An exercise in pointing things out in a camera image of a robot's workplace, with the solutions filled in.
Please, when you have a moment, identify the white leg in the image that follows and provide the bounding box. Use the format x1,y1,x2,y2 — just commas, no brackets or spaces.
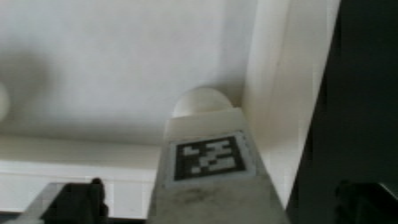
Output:
146,88,289,224

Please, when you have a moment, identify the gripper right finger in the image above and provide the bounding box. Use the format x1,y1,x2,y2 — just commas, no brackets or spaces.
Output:
334,181,398,224

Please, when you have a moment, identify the white square table top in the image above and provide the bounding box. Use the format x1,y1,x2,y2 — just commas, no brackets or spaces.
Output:
0,0,341,218

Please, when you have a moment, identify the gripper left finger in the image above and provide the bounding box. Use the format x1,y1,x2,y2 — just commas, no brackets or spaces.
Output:
10,177,112,224

